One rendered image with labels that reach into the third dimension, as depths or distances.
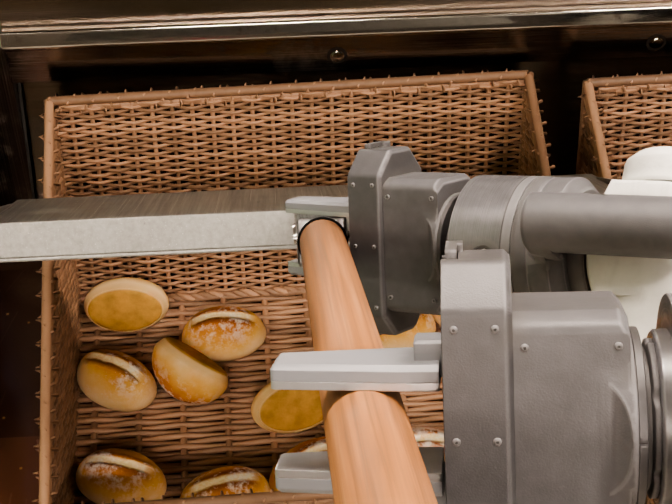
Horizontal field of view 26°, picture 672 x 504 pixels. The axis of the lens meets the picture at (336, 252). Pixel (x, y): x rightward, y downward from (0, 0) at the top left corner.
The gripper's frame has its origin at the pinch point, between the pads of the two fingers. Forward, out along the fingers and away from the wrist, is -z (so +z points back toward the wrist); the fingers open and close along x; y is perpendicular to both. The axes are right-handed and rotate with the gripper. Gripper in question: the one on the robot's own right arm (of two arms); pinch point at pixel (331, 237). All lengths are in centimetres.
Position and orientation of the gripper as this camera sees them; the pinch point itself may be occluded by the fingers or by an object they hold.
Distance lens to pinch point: 96.6
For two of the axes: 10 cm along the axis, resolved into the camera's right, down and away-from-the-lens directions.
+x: -0.4, -9.9, -1.6
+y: -5.4, 1.6, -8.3
